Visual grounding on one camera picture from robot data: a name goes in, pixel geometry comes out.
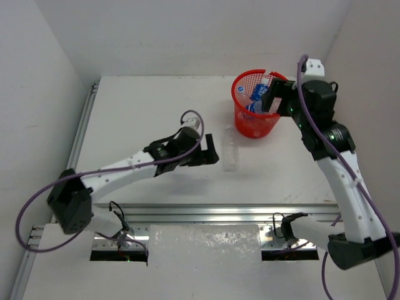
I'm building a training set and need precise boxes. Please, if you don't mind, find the aluminium left side rail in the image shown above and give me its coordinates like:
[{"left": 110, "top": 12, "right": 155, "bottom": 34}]
[{"left": 9, "top": 81, "right": 99, "bottom": 300}]

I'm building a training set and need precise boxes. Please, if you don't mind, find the red mesh plastic bin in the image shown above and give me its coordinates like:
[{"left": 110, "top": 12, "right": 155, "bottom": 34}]
[{"left": 231, "top": 69, "right": 286, "bottom": 139}]

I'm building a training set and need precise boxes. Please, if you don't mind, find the blue label bottle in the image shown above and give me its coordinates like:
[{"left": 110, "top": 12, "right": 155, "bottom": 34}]
[
  {"left": 245, "top": 100, "right": 264, "bottom": 114},
  {"left": 251, "top": 77, "right": 269, "bottom": 101}
]

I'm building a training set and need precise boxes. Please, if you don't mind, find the blue label bottle front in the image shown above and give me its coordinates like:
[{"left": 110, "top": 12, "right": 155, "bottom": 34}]
[{"left": 251, "top": 77, "right": 269, "bottom": 101}]

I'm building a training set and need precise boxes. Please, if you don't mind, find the clear bottle white cap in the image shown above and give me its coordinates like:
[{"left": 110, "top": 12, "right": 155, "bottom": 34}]
[
  {"left": 236, "top": 86, "right": 253, "bottom": 106},
  {"left": 221, "top": 127, "right": 239, "bottom": 173}
]

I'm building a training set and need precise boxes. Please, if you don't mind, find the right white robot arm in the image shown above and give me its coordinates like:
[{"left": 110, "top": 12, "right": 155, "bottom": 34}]
[{"left": 261, "top": 79, "right": 399, "bottom": 270}]

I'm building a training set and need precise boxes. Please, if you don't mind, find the blue label bottle back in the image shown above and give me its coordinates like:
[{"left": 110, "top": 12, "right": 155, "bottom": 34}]
[{"left": 245, "top": 100, "right": 264, "bottom": 114}]

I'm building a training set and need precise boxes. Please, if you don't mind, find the aluminium front rail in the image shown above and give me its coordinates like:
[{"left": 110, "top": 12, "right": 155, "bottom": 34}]
[{"left": 111, "top": 203, "right": 340, "bottom": 251}]

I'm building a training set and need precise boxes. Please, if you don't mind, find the aluminium rail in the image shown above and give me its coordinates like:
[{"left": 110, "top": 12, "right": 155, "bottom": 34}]
[
  {"left": 9, "top": 81, "right": 99, "bottom": 300},
  {"left": 111, "top": 203, "right": 340, "bottom": 251}
]

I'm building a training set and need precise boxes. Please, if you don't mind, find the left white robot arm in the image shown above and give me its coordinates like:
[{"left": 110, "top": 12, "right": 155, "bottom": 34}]
[{"left": 47, "top": 126, "right": 219, "bottom": 238}]

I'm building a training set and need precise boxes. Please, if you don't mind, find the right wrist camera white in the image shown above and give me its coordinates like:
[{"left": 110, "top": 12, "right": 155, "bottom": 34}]
[{"left": 301, "top": 58, "right": 325, "bottom": 81}]

